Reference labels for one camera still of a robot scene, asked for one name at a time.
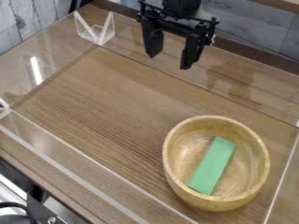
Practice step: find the clear acrylic corner bracket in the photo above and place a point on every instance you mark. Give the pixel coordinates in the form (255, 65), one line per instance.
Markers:
(96, 34)

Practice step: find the wooden bowl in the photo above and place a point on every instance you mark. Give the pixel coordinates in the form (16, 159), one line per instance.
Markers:
(246, 174)

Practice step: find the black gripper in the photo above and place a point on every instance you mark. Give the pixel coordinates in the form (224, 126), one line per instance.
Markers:
(178, 16)

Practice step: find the black metal frame bracket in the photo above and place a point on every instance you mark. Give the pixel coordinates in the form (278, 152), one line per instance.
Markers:
(21, 199)

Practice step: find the clear acrylic enclosure wall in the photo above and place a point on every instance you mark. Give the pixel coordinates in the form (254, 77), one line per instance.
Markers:
(88, 110)

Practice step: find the green rectangular block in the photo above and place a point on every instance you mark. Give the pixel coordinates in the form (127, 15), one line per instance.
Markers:
(212, 165)

